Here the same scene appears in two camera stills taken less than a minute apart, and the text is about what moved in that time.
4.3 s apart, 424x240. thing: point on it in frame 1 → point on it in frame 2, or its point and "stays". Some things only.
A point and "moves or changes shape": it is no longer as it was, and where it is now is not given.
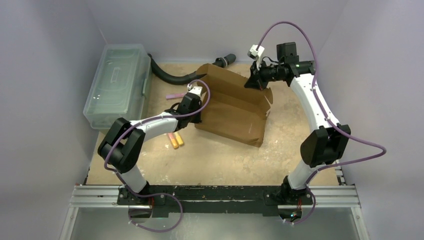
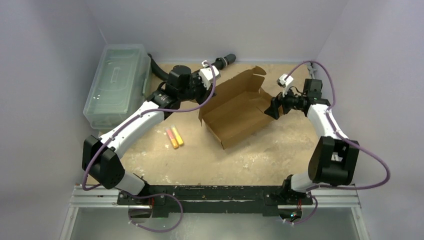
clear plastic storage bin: (121, 87) stays
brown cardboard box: (232, 110) moves or changes shape
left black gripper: (197, 119) → (205, 93)
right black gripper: (255, 77) → (276, 106)
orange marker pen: (173, 139) stays
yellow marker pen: (178, 138) stays
